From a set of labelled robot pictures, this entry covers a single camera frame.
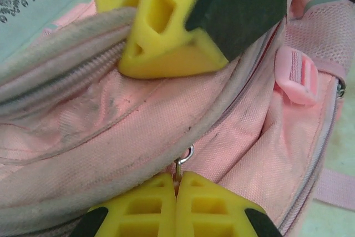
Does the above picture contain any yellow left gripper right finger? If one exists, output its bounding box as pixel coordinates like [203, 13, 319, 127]
[176, 170, 281, 237]

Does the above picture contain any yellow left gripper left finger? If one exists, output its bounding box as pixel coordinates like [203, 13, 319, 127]
[70, 172, 177, 237]

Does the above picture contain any pink school backpack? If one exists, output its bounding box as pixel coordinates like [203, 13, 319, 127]
[0, 0, 355, 237]

